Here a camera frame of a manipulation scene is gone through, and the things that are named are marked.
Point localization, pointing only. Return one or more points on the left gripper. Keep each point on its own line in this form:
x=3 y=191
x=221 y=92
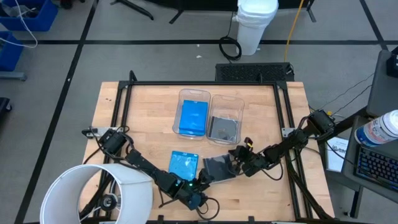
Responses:
x=191 y=188

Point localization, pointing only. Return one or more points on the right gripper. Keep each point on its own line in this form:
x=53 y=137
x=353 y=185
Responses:
x=253 y=160

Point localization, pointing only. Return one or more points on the blue jewel case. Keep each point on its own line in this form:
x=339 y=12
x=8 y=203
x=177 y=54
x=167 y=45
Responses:
x=192 y=116
x=183 y=165

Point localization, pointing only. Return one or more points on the clear plastic bin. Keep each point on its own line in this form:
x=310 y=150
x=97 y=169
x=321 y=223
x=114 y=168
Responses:
x=194 y=93
x=227 y=105

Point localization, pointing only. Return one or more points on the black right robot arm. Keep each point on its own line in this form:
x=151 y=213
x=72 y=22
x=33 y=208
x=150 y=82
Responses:
x=289 y=144

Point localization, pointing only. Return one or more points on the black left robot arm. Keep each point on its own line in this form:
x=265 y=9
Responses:
x=146 y=163

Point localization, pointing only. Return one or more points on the black perforated computer case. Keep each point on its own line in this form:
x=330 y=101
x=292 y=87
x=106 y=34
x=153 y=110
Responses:
x=248 y=72

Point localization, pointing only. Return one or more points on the white paper sheet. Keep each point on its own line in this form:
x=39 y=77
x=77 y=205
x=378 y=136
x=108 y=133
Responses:
x=335 y=155

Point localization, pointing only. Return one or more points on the grey computer desk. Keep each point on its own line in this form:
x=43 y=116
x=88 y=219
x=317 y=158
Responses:
x=349 y=180

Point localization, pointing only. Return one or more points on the white trash can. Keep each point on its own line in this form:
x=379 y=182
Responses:
x=255 y=28

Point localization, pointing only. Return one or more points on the black backlit keyboard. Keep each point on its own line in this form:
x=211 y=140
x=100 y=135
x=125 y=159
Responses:
x=376 y=168

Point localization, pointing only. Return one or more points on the white blue wipes canister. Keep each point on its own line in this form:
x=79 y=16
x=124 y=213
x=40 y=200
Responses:
x=379 y=127

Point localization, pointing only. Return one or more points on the grey side table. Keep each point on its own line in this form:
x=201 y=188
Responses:
x=382 y=90

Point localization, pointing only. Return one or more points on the black device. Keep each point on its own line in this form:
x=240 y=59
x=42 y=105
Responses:
x=393 y=65

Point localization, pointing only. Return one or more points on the black box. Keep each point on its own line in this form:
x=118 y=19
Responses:
x=3 y=107

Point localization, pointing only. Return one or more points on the grey metal foot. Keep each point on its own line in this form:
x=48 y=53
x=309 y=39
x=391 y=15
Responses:
x=12 y=75

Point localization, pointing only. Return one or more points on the blue storage bin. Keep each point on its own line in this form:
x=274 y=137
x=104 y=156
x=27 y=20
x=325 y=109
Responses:
x=11 y=53
x=46 y=18

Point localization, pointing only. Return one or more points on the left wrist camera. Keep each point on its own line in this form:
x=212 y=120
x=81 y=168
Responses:
x=196 y=201

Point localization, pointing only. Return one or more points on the black aluminium table frame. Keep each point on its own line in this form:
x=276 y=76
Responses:
x=202 y=83

